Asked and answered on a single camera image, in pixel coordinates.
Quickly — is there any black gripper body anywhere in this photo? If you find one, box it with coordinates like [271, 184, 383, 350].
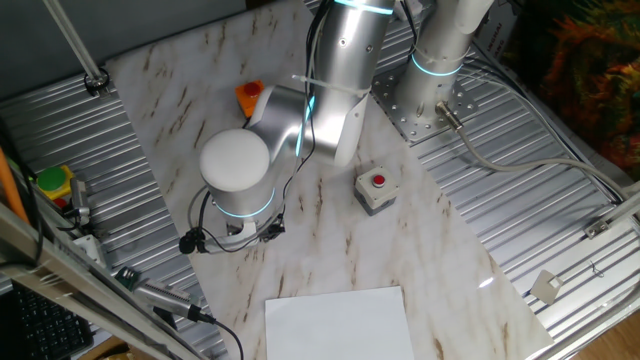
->
[257, 214, 287, 242]

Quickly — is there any marble pattern table mat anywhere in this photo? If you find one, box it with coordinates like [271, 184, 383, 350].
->
[105, 0, 555, 360]

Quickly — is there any white paper sheet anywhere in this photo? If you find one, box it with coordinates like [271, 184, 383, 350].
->
[264, 285, 416, 360]

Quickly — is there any orange red pushbutton box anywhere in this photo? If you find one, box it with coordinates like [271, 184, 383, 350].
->
[234, 79, 266, 120]

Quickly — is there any small silver metal device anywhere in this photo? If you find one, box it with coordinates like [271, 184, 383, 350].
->
[68, 177, 92, 226]

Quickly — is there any yellow box with green button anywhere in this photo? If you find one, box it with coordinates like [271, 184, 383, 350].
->
[35, 164, 76, 209]

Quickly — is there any black keyboard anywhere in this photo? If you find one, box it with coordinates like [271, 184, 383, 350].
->
[9, 282, 95, 360]

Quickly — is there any orange tube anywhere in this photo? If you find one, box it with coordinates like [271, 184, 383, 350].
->
[0, 147, 29, 224]

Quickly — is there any aluminium stand pole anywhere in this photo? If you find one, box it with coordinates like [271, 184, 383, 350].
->
[42, 0, 111, 96]

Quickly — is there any small white plastic piece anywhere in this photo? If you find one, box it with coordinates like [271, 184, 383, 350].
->
[528, 269, 565, 306]

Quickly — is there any white printed label sheet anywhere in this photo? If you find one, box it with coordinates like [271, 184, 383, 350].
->
[472, 4, 521, 56]

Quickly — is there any colourful patterned cloth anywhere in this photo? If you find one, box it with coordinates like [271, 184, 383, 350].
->
[504, 0, 640, 181]

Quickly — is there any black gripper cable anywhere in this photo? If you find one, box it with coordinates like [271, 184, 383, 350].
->
[178, 0, 326, 255]

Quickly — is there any black camera cable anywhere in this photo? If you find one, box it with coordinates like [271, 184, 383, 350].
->
[187, 304, 246, 360]

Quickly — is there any silver ribbed camera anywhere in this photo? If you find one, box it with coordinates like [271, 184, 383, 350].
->
[133, 278, 194, 316]

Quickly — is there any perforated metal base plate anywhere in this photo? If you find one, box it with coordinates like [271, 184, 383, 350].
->
[369, 69, 479, 146]

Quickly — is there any aluminium frame profile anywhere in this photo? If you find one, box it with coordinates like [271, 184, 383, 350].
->
[0, 199, 201, 360]

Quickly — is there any grey cable with metal plug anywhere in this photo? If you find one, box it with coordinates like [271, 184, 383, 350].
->
[434, 101, 629, 201]

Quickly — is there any black looped cable bundle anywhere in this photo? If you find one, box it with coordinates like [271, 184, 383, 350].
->
[403, 4, 421, 54]

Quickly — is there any white cable bundle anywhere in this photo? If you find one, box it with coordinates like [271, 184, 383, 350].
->
[464, 59, 626, 199]

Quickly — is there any aluminium profile bar with bracket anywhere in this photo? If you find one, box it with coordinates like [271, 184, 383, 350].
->
[583, 189, 640, 240]

